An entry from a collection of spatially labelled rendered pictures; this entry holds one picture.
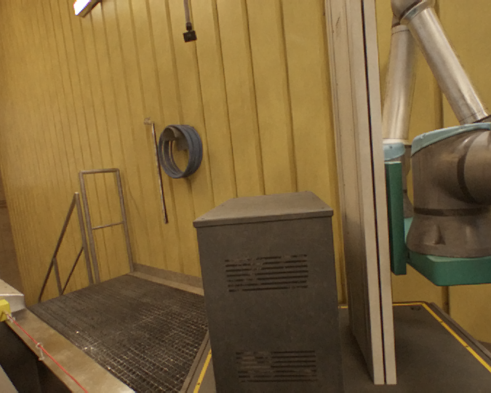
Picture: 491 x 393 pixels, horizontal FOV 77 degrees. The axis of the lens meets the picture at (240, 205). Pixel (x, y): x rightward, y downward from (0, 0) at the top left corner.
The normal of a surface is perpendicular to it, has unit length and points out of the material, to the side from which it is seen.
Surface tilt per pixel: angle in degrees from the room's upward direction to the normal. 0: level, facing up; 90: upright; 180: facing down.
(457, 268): 90
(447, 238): 70
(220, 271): 90
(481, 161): 75
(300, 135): 90
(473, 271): 90
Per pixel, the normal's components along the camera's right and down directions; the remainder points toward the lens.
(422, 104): -0.66, 0.15
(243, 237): -0.13, 0.12
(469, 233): -0.21, -0.22
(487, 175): -0.94, 0.22
